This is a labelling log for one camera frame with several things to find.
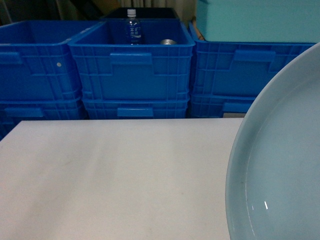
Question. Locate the clear water bottle blue label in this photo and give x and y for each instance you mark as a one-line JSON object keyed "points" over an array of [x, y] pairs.
{"points": [[133, 28]]}

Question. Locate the blue crate upper right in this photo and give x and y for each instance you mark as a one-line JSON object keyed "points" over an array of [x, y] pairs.
{"points": [[237, 69]]}

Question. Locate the silver metal can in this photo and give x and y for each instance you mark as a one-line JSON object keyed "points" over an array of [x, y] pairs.
{"points": [[168, 42]]}

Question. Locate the blue crate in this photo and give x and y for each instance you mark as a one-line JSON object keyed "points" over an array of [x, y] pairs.
{"points": [[36, 63], [13, 112], [216, 106], [135, 109], [237, 69], [111, 69]]}

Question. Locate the teal foam box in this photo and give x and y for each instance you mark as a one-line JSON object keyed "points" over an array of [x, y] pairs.
{"points": [[259, 21]]}

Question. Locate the blue crate lower middle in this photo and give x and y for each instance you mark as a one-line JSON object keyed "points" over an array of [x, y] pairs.
{"points": [[135, 109]]}

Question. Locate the blue crate upper left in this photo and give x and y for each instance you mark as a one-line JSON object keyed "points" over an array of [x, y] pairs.
{"points": [[36, 63]]}

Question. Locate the blue crate upper middle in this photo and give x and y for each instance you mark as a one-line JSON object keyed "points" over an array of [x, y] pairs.
{"points": [[111, 69]]}

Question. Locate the light blue round tray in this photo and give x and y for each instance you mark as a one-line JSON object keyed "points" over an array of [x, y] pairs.
{"points": [[272, 189]]}

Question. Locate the blue crate lower left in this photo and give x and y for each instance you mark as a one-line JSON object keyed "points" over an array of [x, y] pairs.
{"points": [[13, 112]]}

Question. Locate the blue crate lower right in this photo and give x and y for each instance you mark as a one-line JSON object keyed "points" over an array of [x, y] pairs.
{"points": [[216, 106]]}

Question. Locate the dark crate behind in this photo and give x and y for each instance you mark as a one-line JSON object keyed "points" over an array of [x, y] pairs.
{"points": [[144, 13]]}

